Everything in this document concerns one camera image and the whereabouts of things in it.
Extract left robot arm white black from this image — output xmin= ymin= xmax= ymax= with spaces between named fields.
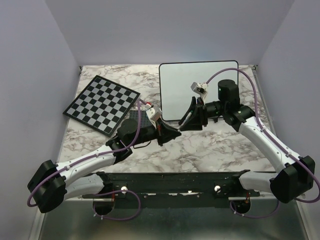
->
xmin=27 ymin=119 xmax=181 ymax=213

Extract dark grey lego baseplate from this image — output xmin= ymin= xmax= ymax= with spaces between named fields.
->
xmin=127 ymin=110 xmax=153 ymax=132

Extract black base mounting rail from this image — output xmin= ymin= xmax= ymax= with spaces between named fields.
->
xmin=97 ymin=172 xmax=260 ymax=209

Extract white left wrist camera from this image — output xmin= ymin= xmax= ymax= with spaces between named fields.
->
xmin=146 ymin=105 xmax=162 ymax=126

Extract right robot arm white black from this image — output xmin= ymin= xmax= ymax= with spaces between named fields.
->
xmin=178 ymin=79 xmax=315 ymax=203

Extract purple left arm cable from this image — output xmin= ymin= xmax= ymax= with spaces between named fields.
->
xmin=27 ymin=99 xmax=151 ymax=221

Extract aluminium extrusion frame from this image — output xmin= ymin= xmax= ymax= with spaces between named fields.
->
xmin=64 ymin=193 xmax=96 ymax=201

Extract green whiteboard marker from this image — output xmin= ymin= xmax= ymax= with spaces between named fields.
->
xmin=178 ymin=110 xmax=193 ymax=132

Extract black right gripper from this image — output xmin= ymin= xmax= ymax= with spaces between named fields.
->
xmin=178 ymin=96 xmax=227 ymax=132

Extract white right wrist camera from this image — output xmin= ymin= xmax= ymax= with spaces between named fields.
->
xmin=190 ymin=82 xmax=208 ymax=101

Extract white whiteboard black frame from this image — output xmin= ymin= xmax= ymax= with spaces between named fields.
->
xmin=158 ymin=60 xmax=239 ymax=121

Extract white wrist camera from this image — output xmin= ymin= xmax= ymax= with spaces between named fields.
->
xmin=190 ymin=82 xmax=208 ymax=101
xmin=146 ymin=105 xmax=162 ymax=126

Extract black and silver chessboard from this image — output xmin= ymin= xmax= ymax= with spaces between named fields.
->
xmin=63 ymin=75 xmax=140 ymax=137

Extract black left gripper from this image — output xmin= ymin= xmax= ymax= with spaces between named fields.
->
xmin=127 ymin=117 xmax=181 ymax=147

